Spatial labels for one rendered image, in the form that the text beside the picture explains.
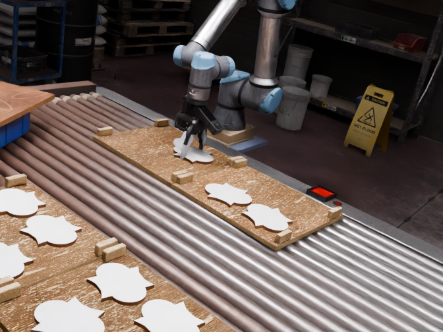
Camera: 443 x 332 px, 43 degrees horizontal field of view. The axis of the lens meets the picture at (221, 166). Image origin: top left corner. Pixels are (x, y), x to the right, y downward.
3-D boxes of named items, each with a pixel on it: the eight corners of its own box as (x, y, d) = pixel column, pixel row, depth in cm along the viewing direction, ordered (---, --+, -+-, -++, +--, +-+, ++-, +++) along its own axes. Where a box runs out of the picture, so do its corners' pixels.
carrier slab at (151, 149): (166, 127, 220) (167, 123, 220) (243, 167, 197) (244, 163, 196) (92, 139, 195) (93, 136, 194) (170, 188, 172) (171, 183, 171)
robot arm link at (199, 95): (214, 87, 187) (202, 91, 180) (212, 100, 189) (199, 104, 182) (196, 81, 190) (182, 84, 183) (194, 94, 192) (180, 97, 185)
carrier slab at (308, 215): (243, 167, 197) (244, 163, 196) (341, 219, 174) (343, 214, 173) (171, 188, 171) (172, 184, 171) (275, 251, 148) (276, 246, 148)
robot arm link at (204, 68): (223, 55, 183) (207, 57, 176) (217, 87, 187) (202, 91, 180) (204, 49, 186) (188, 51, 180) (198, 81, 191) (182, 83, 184)
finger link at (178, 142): (170, 155, 191) (180, 130, 192) (184, 161, 189) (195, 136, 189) (166, 153, 188) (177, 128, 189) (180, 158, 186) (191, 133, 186)
